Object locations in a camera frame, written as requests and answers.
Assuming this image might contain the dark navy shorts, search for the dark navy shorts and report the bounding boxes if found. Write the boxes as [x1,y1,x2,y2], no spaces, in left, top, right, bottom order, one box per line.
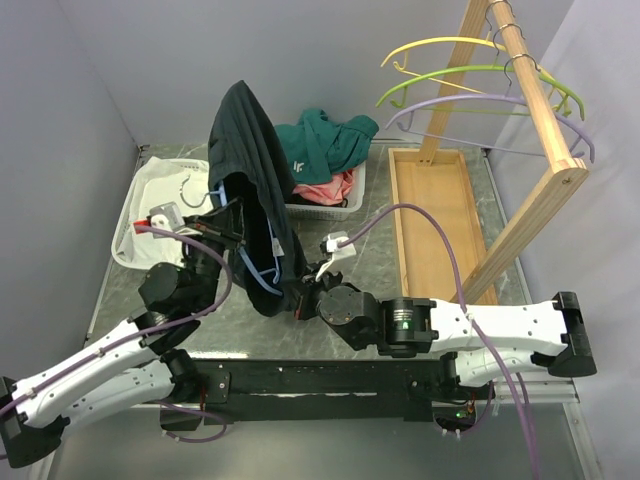
[208,80,306,317]

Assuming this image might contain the teal garment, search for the teal garment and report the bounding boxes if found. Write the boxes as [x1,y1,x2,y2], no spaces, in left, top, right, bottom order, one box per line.
[275,108,379,185]

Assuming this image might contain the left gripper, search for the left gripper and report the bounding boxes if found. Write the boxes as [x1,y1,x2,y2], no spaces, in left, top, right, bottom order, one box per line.
[172,195,245,310]

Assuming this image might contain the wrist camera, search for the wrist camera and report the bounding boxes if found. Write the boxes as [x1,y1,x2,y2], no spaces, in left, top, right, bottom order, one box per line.
[133,202,185,234]
[315,231,357,281]

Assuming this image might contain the white basket with cloth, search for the white basket with cloth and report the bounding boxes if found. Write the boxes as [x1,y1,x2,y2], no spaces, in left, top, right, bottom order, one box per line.
[110,157,211,269]

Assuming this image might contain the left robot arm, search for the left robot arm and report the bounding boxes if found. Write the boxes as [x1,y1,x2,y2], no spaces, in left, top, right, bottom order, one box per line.
[1,199,244,469]

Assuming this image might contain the purple hanger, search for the purple hanger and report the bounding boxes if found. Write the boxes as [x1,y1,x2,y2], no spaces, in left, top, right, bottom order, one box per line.
[385,93,596,164]

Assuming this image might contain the blue hanger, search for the blue hanger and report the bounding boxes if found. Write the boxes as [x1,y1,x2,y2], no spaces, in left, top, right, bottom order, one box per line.
[178,175,286,300]

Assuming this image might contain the white laundry basket with clothes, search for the white laundry basket with clothes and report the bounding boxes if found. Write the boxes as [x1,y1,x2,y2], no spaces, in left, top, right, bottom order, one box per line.
[286,163,366,222]

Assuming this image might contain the yellow hanger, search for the yellow hanger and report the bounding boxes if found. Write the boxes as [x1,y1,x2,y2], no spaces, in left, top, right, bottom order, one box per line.
[380,36,578,117]

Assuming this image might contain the wooden hanger rack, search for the wooden hanger rack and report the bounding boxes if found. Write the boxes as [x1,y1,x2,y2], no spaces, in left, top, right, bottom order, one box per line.
[389,1,589,305]

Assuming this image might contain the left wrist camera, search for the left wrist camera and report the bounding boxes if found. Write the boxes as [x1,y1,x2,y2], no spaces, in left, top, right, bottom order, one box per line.
[133,202,185,234]

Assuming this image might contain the white cloth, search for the white cloth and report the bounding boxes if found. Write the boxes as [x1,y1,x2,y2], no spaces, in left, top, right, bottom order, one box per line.
[115,156,210,261]

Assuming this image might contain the pink garment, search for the pink garment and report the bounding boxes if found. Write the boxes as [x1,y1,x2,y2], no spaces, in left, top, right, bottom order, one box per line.
[293,169,354,206]

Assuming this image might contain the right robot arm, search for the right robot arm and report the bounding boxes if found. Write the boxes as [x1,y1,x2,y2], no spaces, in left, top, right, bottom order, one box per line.
[294,273,597,399]

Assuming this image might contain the green hanger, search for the green hanger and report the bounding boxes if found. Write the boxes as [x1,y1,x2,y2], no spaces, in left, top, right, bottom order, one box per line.
[375,64,586,120]

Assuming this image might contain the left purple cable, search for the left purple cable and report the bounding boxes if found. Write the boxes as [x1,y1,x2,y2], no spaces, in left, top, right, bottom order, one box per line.
[0,225,234,445]

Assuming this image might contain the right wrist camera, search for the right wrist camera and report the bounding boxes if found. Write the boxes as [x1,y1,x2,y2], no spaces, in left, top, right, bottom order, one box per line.
[315,231,357,281]

